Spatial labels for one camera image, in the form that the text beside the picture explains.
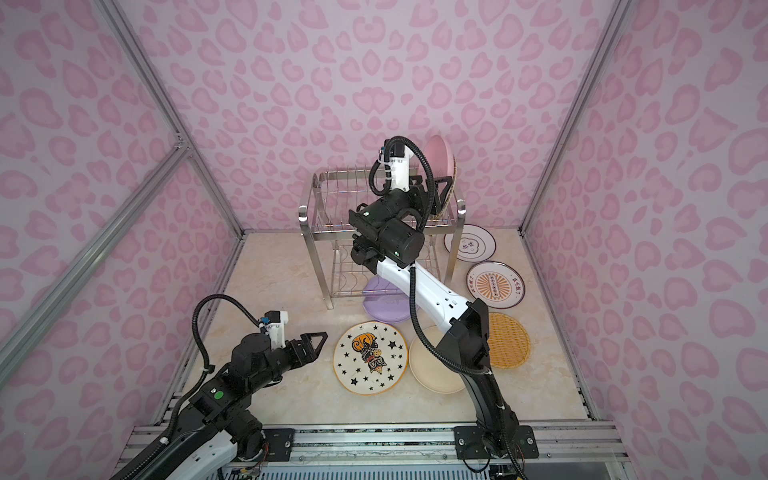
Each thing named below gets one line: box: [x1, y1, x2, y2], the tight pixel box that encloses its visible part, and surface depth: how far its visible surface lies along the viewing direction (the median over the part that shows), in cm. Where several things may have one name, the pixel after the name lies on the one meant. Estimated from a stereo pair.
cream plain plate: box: [409, 325, 466, 394], surface depth 85 cm
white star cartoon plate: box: [333, 321, 409, 396], surface depth 88 cm
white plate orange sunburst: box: [466, 260, 526, 309], surface depth 106 cm
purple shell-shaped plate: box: [362, 275, 411, 322], surface depth 100 cm
